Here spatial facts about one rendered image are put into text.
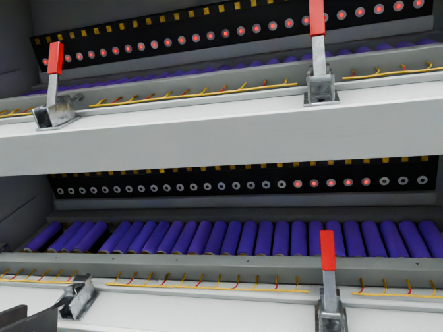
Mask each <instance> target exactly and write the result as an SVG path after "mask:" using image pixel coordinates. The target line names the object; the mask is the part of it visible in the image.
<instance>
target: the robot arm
mask: <svg viewBox="0 0 443 332"><path fill-rule="evenodd" d="M27 312H28V305H25V304H20V305H18V306H15V307H12V308H9V309H7V310H3V311H2V312H0V332H57V324H58V307H49V308H47V309H44V310H42V311H41V312H37V313H35V314H32V315H31V316H28V314H27Z"/></svg>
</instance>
